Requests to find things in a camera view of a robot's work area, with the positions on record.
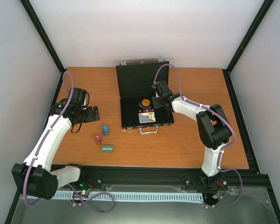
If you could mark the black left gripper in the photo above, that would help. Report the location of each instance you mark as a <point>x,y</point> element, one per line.
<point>91,117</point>

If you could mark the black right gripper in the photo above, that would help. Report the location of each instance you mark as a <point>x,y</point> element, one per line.
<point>156,104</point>

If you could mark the orange dealer button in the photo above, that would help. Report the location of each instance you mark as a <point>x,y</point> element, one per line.
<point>145,103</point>

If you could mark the blue playing card deck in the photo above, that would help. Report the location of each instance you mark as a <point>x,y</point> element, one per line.
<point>147,117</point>

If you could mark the blue poker chip stack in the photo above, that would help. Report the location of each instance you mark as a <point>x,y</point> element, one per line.
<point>105,130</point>

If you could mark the red poker chip stack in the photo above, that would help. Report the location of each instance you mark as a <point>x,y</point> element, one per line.
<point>98,138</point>

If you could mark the green poker chip stack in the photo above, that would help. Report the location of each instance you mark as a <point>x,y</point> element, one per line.
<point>107,148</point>

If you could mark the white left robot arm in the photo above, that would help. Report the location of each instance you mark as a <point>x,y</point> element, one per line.
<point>46,147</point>

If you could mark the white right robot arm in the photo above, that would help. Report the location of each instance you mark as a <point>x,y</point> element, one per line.
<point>214,131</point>

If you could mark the black poker set case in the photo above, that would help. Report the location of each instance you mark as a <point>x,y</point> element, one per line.
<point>135,81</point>

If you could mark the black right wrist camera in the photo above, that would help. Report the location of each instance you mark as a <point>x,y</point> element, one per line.
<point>161,89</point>

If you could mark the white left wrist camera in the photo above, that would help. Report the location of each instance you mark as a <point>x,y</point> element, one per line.
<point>86,100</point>

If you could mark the black aluminium frame rail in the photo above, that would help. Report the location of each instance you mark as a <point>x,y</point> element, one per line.
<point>99,176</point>

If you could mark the light blue slotted cable duct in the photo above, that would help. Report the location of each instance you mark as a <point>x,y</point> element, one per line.
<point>132,196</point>

